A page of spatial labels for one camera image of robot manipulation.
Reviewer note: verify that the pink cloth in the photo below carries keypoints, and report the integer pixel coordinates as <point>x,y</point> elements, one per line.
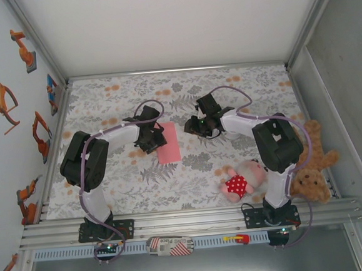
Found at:
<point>169,150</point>

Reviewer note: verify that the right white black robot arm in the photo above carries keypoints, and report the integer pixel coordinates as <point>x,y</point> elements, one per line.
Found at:
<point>279,143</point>

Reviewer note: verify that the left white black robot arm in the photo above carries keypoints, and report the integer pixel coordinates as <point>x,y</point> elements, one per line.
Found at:
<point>121,137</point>

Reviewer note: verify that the pink doll red dotted dress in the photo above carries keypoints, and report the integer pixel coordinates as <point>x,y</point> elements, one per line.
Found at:
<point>236,184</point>

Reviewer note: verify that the floral patterned table mat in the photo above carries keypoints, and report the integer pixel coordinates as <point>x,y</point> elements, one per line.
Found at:
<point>96,92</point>

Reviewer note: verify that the blue orange machine sticker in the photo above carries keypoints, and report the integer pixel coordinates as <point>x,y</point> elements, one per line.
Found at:
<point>51,89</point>

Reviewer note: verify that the small circuit board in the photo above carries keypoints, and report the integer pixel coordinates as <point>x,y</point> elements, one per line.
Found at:
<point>108,248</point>
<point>284,230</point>

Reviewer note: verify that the brown teddy bear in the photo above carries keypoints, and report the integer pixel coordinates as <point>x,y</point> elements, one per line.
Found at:
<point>313,184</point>

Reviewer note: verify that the aluminium profile frame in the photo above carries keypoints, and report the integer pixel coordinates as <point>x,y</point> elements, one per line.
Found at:
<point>190,219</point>

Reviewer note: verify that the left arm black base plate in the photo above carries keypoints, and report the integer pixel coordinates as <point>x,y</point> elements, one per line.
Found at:
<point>127,229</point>

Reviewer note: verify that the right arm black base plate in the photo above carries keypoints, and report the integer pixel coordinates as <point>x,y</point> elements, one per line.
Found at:
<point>253,219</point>

